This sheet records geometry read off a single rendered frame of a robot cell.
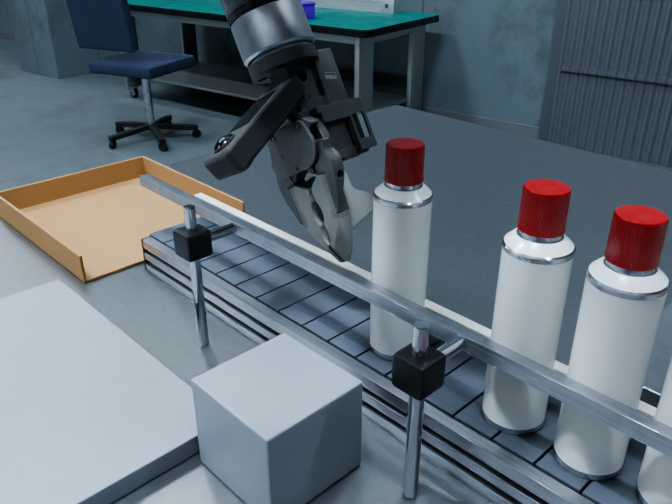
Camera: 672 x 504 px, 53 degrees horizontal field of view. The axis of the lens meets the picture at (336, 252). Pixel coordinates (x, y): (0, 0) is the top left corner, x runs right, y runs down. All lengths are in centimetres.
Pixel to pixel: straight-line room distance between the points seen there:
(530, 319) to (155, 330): 45
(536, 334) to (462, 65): 408
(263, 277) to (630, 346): 44
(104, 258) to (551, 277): 65
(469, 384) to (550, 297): 15
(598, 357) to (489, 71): 404
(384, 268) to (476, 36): 394
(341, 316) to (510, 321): 24
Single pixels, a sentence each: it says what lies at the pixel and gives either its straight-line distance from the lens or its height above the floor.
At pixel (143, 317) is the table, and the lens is 83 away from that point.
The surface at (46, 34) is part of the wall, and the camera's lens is 637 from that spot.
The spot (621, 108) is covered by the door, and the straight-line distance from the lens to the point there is 418.
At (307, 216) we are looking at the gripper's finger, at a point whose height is 98.
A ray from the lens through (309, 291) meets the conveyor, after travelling 75.
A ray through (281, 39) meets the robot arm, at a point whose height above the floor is 115.
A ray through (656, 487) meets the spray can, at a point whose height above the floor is 90.
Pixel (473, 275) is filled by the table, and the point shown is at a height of 83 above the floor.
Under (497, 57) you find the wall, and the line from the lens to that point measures 444.
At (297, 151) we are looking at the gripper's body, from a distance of 66.
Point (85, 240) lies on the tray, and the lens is 103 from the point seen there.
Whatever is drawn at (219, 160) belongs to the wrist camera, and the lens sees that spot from 61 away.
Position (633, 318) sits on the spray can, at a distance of 47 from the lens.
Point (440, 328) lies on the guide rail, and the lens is 55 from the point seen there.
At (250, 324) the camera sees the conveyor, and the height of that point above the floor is 85.
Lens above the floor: 125
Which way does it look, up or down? 27 degrees down
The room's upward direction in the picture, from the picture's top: straight up
